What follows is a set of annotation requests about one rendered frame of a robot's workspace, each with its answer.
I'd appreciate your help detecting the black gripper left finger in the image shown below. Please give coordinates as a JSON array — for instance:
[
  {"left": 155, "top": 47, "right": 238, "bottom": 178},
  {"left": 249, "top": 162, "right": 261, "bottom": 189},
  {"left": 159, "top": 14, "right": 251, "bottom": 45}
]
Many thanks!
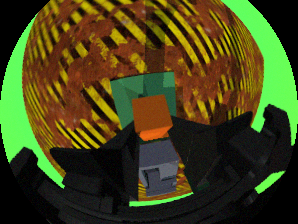
[{"left": 49, "top": 121, "right": 140, "bottom": 202}]

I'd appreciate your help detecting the orange l-shaped block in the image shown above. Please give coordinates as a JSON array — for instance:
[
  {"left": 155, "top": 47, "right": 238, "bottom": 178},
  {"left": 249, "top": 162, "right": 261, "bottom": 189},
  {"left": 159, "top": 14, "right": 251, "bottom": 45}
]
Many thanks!
[{"left": 132, "top": 95, "right": 173, "bottom": 141}]

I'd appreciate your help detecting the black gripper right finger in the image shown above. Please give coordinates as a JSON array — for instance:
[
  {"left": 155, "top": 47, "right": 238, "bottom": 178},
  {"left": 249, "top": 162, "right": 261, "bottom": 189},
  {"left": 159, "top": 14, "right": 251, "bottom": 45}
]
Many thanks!
[{"left": 166, "top": 111, "right": 253, "bottom": 188}]

